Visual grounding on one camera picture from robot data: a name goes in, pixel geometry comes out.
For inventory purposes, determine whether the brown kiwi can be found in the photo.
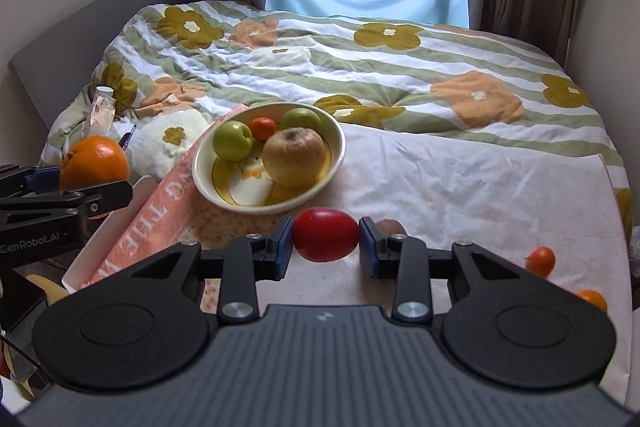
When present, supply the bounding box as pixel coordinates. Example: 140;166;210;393
376;218;406;238

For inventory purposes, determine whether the white printed packet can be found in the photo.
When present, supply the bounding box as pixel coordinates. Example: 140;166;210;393
82;85;119;142

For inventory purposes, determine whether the large green apple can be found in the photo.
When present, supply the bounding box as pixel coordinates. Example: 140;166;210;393
281;107;323;132

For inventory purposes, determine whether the small tangerine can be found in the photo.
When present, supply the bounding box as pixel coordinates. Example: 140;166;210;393
249;117;278;142

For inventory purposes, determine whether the white plush pillow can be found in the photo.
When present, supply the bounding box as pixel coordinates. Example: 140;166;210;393
131;109;213;181

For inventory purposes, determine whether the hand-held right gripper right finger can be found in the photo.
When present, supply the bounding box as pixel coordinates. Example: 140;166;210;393
358;216;557;327

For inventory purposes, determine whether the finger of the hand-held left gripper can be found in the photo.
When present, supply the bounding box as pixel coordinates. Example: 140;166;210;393
0;163;64;199
0;179;135;226

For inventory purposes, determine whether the white floral cloth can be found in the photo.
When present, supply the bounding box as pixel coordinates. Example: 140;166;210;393
200;122;636;388

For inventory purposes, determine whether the dark pen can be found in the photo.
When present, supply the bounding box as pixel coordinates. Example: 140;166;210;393
117;124;137;152

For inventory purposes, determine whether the red tomato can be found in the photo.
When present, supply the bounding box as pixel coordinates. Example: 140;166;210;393
292;206;360;264

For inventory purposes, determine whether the floral striped blanket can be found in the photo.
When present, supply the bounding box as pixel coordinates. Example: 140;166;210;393
40;1;636;228

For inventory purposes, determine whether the small green apple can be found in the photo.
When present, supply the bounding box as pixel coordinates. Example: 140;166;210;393
212;120;254;161

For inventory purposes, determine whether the large yellowish apple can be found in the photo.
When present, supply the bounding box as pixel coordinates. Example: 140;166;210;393
262;127;327;188

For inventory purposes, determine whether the cream bowl with yellow print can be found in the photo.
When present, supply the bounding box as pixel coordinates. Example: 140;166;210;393
192;102;347;215

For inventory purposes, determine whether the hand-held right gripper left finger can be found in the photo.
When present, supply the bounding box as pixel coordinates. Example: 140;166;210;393
97;216;295;327

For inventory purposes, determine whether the orange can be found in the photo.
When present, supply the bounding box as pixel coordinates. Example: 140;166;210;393
575;288;609;315
59;136;131;220

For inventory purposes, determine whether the grey headboard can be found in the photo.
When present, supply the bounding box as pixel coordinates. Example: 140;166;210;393
7;0;184;130

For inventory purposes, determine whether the small orange-red tomato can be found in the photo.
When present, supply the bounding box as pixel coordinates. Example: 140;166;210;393
524;246;557;279

